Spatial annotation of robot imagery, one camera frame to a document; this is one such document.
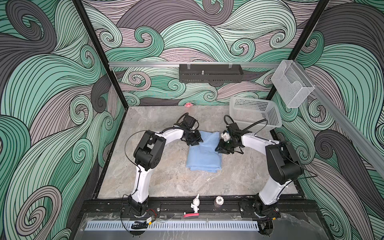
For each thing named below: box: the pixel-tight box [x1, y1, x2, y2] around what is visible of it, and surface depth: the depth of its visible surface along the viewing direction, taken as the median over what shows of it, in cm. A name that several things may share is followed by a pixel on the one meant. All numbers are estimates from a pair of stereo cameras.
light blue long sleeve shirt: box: [186, 130, 222, 173], surface depth 91 cm
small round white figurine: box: [215, 195, 225, 206], surface depth 72 cm
